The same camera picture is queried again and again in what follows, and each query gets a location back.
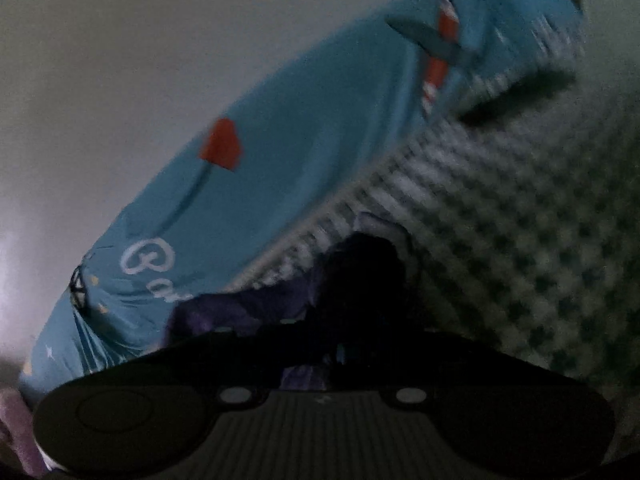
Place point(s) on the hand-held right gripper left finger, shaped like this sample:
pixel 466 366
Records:
pixel 250 355

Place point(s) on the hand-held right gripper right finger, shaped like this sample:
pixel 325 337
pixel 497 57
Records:
pixel 360 355

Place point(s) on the purple floral garment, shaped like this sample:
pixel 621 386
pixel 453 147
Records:
pixel 225 310

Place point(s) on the black and white cushion tie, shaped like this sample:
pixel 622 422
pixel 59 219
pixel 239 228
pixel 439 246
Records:
pixel 79 285

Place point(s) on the teal star print bumper cushion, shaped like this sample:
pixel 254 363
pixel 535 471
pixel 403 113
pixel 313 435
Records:
pixel 60 355

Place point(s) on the houndstooth bed mat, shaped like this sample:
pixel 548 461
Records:
pixel 525 260

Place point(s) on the teal script print bumper cushion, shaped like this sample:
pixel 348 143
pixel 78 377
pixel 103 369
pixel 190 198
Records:
pixel 310 125

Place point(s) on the pink moon plush pillow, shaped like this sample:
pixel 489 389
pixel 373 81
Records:
pixel 20 425

